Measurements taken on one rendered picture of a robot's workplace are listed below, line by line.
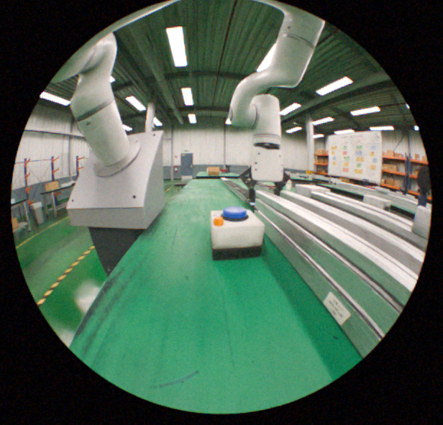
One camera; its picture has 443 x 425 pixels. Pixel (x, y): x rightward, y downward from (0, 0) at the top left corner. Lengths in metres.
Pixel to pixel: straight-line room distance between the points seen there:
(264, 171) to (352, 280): 0.34
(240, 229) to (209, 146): 11.27
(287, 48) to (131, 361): 0.52
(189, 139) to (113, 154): 11.17
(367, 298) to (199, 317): 0.16
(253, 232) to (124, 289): 0.20
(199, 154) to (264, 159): 10.99
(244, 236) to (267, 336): 0.14
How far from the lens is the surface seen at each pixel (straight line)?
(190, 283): 0.19
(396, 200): 1.76
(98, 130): 0.41
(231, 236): 0.21
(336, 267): 0.17
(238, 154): 11.66
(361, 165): 3.34
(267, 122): 0.41
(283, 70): 0.38
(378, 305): 0.15
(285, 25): 0.41
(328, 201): 0.41
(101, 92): 0.40
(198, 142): 11.46
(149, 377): 0.15
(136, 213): 0.36
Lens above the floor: 0.92
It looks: 15 degrees down
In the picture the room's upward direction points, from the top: 1 degrees clockwise
